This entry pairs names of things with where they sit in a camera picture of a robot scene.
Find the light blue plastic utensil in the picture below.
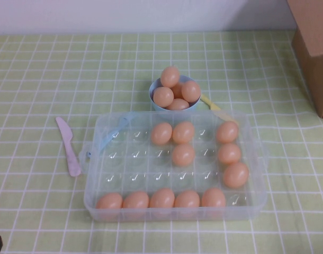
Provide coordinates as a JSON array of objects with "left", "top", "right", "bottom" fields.
[{"left": 86, "top": 113, "right": 137, "bottom": 159}]

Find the pink plastic knife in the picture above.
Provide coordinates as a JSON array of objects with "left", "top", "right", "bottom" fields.
[{"left": 55, "top": 116, "right": 82, "bottom": 177}]

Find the yellow plastic utensil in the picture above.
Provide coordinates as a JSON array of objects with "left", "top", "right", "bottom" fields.
[{"left": 200, "top": 94, "right": 239, "bottom": 125}]

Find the clear plastic egg box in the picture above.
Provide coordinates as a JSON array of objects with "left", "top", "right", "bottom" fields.
[{"left": 77, "top": 110, "right": 268, "bottom": 222}]

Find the green checked tablecloth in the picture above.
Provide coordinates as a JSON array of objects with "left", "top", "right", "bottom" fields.
[{"left": 0, "top": 30, "right": 323, "bottom": 254}]

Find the light blue cup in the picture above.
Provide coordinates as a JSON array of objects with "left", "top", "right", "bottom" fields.
[{"left": 149, "top": 75, "right": 203, "bottom": 113}]

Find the beige plastic egg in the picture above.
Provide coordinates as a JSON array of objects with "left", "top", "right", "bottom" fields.
[
  {"left": 172, "top": 143, "right": 196, "bottom": 167},
  {"left": 167, "top": 98, "right": 190, "bottom": 111},
  {"left": 174, "top": 189, "right": 201, "bottom": 209},
  {"left": 122, "top": 190, "right": 150, "bottom": 210},
  {"left": 216, "top": 121, "right": 239, "bottom": 144},
  {"left": 149, "top": 188, "right": 176, "bottom": 209},
  {"left": 95, "top": 192, "right": 123, "bottom": 210},
  {"left": 172, "top": 121, "right": 195, "bottom": 144},
  {"left": 201, "top": 187, "right": 227, "bottom": 208},
  {"left": 223, "top": 161, "right": 250, "bottom": 189},
  {"left": 217, "top": 143, "right": 242, "bottom": 165},
  {"left": 152, "top": 86, "right": 175, "bottom": 108},
  {"left": 160, "top": 66, "right": 181, "bottom": 88},
  {"left": 172, "top": 81, "right": 184, "bottom": 99},
  {"left": 150, "top": 122, "right": 173, "bottom": 146},
  {"left": 181, "top": 80, "right": 202, "bottom": 103}
]

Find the brown cardboard box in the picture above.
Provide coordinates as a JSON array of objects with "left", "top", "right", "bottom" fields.
[{"left": 286, "top": 0, "right": 323, "bottom": 119}]

